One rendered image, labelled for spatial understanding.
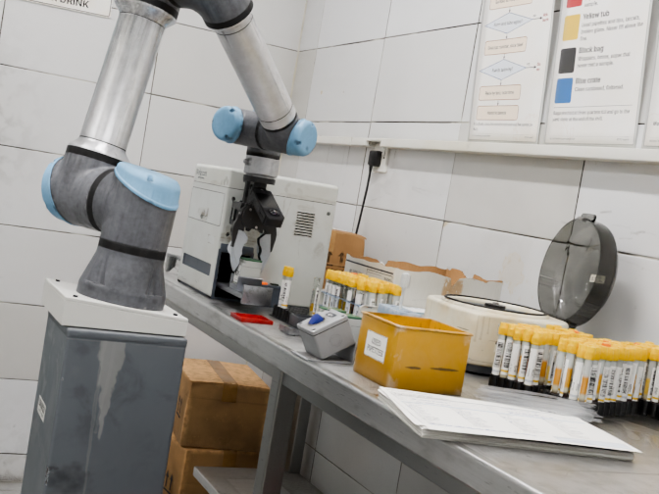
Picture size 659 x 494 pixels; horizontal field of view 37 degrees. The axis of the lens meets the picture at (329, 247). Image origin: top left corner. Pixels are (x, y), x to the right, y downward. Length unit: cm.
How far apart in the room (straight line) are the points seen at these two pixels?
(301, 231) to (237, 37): 64
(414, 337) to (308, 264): 84
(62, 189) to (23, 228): 169
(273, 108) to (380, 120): 111
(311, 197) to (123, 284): 76
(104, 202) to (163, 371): 30
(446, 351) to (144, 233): 54
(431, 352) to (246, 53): 67
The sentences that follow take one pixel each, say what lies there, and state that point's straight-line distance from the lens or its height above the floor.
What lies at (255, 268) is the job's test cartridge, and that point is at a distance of 215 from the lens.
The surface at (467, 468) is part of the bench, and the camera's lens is 122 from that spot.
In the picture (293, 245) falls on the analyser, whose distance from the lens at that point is 230.
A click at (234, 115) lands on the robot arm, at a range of 204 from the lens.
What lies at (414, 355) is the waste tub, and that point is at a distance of 152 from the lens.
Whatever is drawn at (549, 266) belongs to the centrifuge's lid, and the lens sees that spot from 210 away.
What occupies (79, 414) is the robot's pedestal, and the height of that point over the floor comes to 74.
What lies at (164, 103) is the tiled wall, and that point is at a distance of 355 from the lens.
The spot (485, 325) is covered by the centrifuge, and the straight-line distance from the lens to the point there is 180.
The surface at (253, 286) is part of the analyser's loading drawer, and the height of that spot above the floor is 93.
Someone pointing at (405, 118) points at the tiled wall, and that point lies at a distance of 288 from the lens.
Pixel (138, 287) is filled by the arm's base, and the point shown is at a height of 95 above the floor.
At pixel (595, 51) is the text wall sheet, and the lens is 221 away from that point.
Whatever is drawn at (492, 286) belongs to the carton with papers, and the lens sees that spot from 222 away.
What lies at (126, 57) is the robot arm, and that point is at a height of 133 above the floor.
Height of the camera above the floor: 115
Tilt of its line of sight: 3 degrees down
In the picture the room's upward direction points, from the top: 10 degrees clockwise
